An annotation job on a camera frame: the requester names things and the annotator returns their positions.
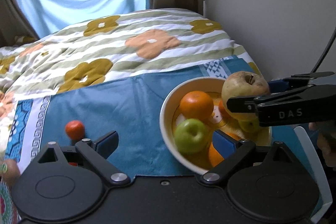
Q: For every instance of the brown kiwi with sticker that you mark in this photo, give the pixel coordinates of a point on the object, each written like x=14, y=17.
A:
x=9, y=172

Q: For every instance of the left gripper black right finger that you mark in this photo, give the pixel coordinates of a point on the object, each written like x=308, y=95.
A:
x=234, y=152

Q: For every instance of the large orange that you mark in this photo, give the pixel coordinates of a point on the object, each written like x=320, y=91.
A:
x=196, y=104
x=215, y=155

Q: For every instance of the large orange front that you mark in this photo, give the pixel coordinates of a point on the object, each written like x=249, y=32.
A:
x=215, y=155

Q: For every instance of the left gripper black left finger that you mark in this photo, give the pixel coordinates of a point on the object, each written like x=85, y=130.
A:
x=96, y=153

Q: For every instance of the person's right hand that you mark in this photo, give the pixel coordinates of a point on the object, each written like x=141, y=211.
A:
x=326, y=143

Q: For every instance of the large yellowish brown apple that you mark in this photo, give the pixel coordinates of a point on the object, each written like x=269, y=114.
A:
x=243, y=84

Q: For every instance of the small red tomato front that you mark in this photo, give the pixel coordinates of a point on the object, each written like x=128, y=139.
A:
x=73, y=164

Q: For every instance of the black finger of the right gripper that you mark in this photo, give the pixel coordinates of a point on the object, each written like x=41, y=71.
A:
x=249, y=104
x=301, y=80

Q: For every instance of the green apple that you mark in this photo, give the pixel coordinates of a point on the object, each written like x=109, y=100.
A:
x=191, y=136
x=250, y=126

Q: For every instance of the floral striped duvet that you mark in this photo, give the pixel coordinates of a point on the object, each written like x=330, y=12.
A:
x=110, y=48

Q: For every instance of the blue patterned table cloth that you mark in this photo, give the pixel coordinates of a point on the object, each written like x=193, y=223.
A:
x=272, y=187

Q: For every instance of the floral pillow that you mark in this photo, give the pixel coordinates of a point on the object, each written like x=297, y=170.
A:
x=20, y=40

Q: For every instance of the left brown curtain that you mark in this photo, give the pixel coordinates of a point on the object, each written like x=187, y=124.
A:
x=13, y=23

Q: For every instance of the yellow cartoon ceramic bowl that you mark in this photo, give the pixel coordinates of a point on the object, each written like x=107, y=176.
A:
x=170, y=117

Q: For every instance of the small tangerine front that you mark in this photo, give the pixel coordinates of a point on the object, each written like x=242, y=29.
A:
x=75, y=130

